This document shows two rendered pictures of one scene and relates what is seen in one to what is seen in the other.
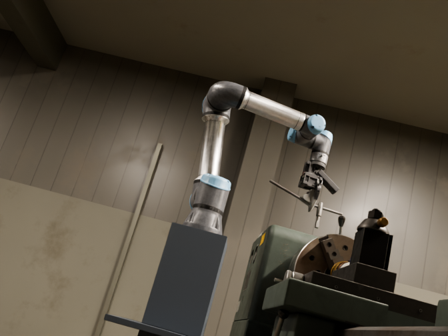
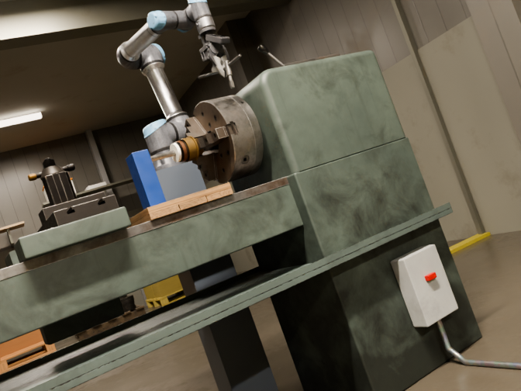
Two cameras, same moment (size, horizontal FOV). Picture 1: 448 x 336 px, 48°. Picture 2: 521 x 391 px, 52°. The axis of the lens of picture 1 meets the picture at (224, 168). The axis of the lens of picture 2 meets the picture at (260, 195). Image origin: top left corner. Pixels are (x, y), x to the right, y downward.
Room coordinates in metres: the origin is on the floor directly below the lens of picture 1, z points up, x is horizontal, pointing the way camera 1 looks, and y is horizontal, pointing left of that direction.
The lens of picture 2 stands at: (0.85, -2.25, 0.76)
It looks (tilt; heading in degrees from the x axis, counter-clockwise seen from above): 2 degrees up; 58
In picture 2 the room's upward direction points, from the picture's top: 20 degrees counter-clockwise
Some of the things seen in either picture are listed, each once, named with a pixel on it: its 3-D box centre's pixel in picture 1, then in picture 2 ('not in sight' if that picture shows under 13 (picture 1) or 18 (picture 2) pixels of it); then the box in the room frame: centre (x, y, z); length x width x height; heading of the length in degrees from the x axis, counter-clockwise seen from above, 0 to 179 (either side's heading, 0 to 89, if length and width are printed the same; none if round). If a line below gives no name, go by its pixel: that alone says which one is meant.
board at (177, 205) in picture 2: not in sight; (173, 210); (1.58, -0.50, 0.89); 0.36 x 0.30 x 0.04; 89
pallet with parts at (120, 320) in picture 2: not in sight; (103, 311); (2.66, 5.79, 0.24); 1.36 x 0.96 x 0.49; 85
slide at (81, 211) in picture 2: (386, 307); (74, 222); (1.25, -0.48, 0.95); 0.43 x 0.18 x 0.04; 89
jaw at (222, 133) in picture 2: not in sight; (215, 136); (1.78, -0.59, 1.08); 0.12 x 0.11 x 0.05; 89
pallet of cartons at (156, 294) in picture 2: not in sight; (182, 282); (3.99, 5.93, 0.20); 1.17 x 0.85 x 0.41; 175
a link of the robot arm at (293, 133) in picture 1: (303, 135); (184, 19); (2.00, -0.29, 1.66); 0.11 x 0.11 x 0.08; 9
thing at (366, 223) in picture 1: (373, 227); (51, 172); (1.25, -0.41, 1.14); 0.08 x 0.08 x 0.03
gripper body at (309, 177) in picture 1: (313, 177); (211, 44); (2.03, -0.37, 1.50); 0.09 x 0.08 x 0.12; 95
